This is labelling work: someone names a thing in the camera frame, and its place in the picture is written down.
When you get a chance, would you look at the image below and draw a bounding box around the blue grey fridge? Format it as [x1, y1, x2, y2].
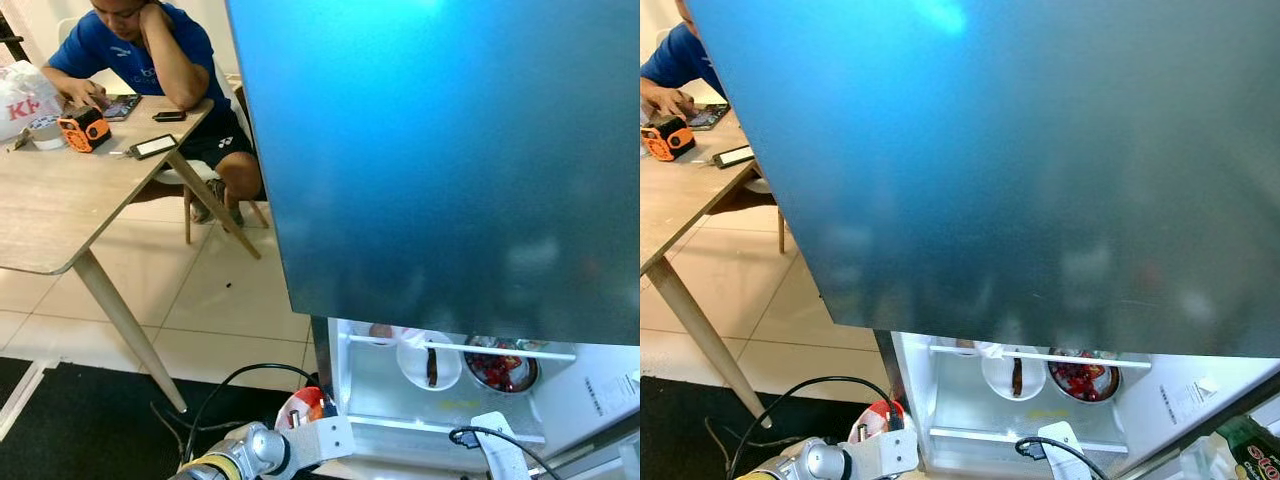
[224, 0, 640, 480]
[684, 0, 1280, 480]

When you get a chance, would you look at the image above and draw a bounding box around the light wooden table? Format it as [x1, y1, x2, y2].
[640, 104, 777, 430]
[0, 94, 264, 414]

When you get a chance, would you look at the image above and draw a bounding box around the smartphone with white screen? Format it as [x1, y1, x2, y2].
[711, 143, 757, 170]
[127, 132, 182, 162]

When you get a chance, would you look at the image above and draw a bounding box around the white chair with wooden legs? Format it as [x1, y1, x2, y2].
[754, 177, 792, 255]
[154, 160, 272, 247]

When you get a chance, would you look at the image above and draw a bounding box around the grey smartphone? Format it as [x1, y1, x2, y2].
[100, 92, 144, 123]
[685, 102, 732, 132]

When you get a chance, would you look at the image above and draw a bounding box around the man in blue shirt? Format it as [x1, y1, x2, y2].
[44, 0, 267, 227]
[640, 0, 732, 122]

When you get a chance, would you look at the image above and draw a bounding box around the metal bowl with red food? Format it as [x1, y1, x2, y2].
[1046, 347, 1124, 404]
[463, 336, 542, 394]

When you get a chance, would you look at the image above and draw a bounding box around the dark blue carpet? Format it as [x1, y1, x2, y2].
[0, 359, 333, 480]
[640, 374, 901, 480]

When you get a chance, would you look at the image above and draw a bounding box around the white bowl with brown food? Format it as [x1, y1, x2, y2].
[396, 329, 464, 392]
[979, 344, 1048, 402]

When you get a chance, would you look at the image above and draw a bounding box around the white plastic KFC bag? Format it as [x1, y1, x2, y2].
[0, 59, 64, 142]

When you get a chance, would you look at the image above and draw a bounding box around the white floor strip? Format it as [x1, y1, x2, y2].
[0, 359, 47, 442]

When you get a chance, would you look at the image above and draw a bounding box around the green chicken stock pouch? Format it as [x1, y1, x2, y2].
[1214, 411, 1280, 480]

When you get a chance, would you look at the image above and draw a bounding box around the white fridge shelf rail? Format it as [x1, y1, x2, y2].
[928, 343, 1153, 372]
[344, 332, 579, 364]

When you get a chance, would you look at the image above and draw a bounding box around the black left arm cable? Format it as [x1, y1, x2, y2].
[727, 374, 893, 480]
[184, 361, 322, 473]

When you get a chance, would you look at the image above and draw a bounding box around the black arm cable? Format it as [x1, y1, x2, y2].
[447, 424, 567, 480]
[727, 374, 893, 480]
[1014, 434, 1113, 480]
[184, 361, 322, 473]

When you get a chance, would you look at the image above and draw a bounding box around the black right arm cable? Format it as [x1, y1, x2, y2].
[447, 424, 567, 480]
[1014, 434, 1113, 480]

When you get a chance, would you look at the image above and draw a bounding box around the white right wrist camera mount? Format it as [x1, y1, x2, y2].
[469, 410, 532, 480]
[1036, 420, 1097, 480]

